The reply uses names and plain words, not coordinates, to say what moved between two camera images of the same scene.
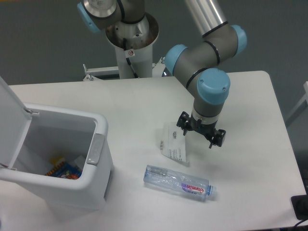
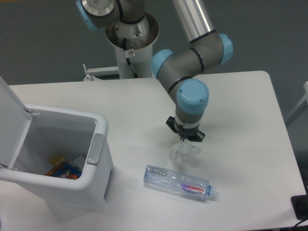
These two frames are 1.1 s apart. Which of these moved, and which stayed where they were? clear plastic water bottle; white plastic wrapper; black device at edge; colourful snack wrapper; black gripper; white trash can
Moved: white plastic wrapper; black gripper
Stayed: clear plastic water bottle; black device at edge; colourful snack wrapper; white trash can
